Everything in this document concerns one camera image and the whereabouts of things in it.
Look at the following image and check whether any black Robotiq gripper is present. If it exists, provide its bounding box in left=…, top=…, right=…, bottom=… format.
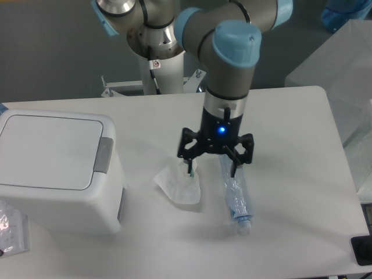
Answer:
left=177, top=108, right=255, bottom=178

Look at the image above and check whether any white push-lid trash can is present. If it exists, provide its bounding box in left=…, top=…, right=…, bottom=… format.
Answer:
left=1, top=109, right=125, bottom=234

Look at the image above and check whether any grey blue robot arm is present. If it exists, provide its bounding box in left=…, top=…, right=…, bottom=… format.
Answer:
left=91, top=1, right=294, bottom=176

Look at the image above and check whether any crushed clear plastic bottle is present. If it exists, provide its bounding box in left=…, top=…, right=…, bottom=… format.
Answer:
left=219, top=155, right=254, bottom=235

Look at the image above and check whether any crumpled white plastic wrapper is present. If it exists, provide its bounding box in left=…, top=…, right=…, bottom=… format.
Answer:
left=153, top=158, right=201, bottom=205

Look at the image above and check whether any translucent plastic storage box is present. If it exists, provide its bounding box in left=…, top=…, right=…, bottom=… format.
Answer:
left=285, top=20, right=371, bottom=204

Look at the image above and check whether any black device at table edge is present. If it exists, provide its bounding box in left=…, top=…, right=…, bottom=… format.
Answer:
left=350, top=235, right=371, bottom=266

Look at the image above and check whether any clear plastic zip bag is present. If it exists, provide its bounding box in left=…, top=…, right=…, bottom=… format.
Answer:
left=1, top=201, right=30, bottom=258

